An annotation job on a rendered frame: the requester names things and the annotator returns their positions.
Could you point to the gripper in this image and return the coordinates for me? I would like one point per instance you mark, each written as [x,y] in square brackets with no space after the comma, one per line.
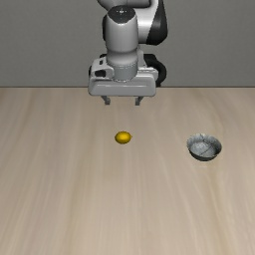
[123,87]

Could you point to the yellow lemon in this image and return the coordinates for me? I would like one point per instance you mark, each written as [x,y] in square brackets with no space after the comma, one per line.
[123,137]

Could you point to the grey bowl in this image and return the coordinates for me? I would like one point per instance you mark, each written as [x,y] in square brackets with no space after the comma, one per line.
[204,147]

